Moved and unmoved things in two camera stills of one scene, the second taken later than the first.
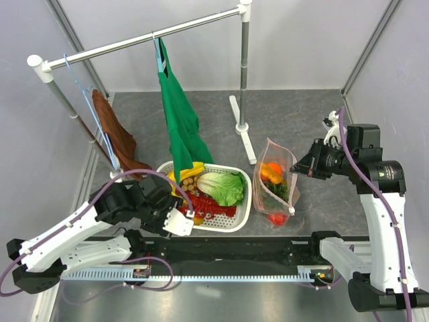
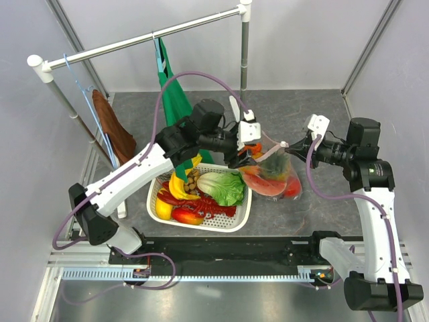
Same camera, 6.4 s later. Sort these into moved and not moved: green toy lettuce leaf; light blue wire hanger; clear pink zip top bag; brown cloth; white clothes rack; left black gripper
Moved: clear pink zip top bag; left black gripper
Not moved: green toy lettuce leaf; white clothes rack; light blue wire hanger; brown cloth
